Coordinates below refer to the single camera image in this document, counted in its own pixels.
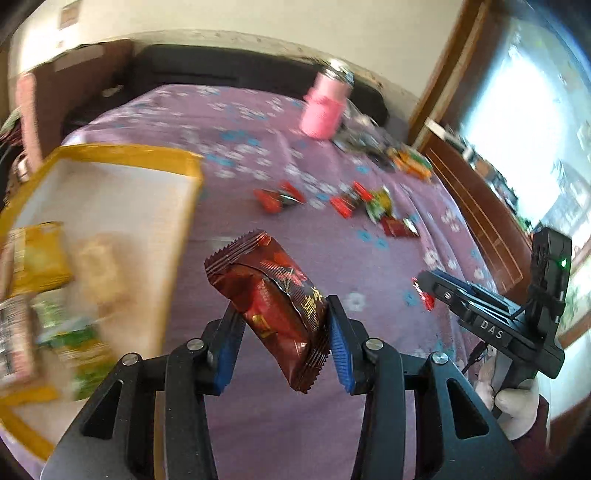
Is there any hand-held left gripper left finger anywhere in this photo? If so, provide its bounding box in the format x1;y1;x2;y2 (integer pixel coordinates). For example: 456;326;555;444
44;305;245;480

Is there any person's right forearm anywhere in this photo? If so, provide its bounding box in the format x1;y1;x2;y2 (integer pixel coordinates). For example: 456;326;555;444
508;397;555;480

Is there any green snack packet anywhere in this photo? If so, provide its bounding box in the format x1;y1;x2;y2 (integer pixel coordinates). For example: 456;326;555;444
365;187;395;222

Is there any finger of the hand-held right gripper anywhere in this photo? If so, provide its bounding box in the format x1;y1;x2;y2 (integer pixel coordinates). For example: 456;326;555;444
418;269;504;321

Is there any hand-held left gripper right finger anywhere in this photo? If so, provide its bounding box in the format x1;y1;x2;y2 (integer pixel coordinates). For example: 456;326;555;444
325;294;522;480

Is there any black cable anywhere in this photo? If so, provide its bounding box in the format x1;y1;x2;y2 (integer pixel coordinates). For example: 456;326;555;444
462;344;490;370

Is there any white green candy packet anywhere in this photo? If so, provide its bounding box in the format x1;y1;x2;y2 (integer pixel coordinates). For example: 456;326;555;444
37;291;116;400

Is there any black sofa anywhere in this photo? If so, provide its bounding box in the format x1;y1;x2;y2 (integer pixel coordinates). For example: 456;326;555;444
62;44;389;134

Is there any small brown candy packet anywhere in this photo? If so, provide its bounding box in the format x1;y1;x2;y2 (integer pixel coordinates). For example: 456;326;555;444
381;217;421;238

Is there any brown wooden panel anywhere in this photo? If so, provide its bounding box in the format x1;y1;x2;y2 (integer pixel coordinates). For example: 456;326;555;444
416;119;536;296

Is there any clear cracker packet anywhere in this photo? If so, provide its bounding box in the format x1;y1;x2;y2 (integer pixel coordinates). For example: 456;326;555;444
0;295;41;386

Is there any small red candy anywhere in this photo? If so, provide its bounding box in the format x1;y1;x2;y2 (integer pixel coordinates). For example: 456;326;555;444
411;276;437;310

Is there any gold snack packet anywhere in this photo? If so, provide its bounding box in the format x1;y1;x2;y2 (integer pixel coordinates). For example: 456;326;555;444
9;222;72;298

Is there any purple floral tablecloth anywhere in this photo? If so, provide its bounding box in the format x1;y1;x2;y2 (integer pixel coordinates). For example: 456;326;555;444
0;83;527;480

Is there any orange biscuit packet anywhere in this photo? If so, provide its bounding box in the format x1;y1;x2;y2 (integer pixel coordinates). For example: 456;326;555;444
388;148;432;179

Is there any red candy wrapper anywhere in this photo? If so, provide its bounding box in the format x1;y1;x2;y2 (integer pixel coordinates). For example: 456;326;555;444
254;188;286;214
330;182;375;217
277;181;305;205

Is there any pink thermos with knit sleeve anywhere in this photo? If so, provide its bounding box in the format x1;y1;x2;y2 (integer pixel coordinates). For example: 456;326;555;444
300;59;355;139

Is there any brown cardboard box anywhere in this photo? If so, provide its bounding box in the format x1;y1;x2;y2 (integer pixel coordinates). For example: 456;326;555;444
28;39;134;139

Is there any person's right hand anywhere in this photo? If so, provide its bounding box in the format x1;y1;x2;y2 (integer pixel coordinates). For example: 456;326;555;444
475;360;541;439

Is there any yellow tray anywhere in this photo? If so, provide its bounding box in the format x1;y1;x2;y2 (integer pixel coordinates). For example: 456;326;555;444
0;144;205;462

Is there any crumpled clear plastic bag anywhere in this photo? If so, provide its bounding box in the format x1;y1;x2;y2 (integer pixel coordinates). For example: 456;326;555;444
332;128;393;160

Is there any dark red snack packet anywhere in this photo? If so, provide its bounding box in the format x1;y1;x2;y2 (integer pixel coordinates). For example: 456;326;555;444
204;230;331;394

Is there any cream snack packet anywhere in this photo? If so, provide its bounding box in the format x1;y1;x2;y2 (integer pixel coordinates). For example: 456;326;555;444
74;233;130;315

